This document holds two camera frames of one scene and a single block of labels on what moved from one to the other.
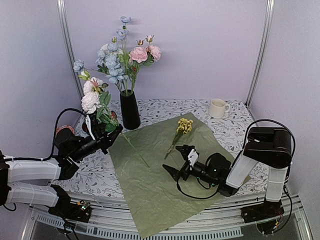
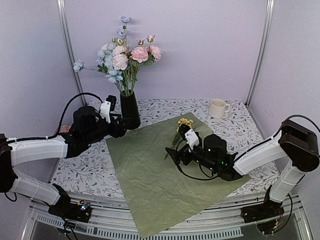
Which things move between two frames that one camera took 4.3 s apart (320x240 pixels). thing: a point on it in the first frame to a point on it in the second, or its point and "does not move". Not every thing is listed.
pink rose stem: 140,42 does not move
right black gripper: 176,173 to 184,152
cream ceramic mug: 218,109 does not move
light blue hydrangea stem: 108,56 does not move
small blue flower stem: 122,34 does not move
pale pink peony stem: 95,100 to 120,61
